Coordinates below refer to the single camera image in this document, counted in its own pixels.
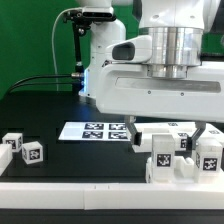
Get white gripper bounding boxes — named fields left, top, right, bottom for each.
left=96, top=61, right=224, bottom=150

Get white tagged cube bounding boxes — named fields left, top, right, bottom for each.
left=22, top=141, right=43, bottom=164
left=2, top=133, right=23, bottom=153

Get white chair seat with pegs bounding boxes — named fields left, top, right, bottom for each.
left=145, top=156, right=224, bottom=184

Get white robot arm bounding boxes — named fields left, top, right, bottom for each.
left=77, top=0, right=224, bottom=145

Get white block chair part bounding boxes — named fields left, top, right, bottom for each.
left=132, top=132, right=189, bottom=153

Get white marker sheet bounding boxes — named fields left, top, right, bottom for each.
left=59, top=122, right=128, bottom=141

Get white chair back frame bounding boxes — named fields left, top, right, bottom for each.
left=135, top=122, right=224, bottom=147

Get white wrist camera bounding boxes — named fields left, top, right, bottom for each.
left=105, top=35, right=152, bottom=63

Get black cables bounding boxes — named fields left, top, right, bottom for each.
left=5, top=73, right=84, bottom=95

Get black camera on stand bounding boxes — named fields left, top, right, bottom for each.
left=63, top=6, right=117, bottom=78

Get white thin cable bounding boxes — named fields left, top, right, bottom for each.
left=50, top=7, right=78, bottom=92

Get white left border rail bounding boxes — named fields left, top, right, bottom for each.
left=0, top=144, right=12, bottom=176

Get white border rail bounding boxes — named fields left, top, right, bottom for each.
left=0, top=144, right=12, bottom=176
left=0, top=183, right=224, bottom=210

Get white front border rail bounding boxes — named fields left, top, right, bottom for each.
left=0, top=183, right=224, bottom=210

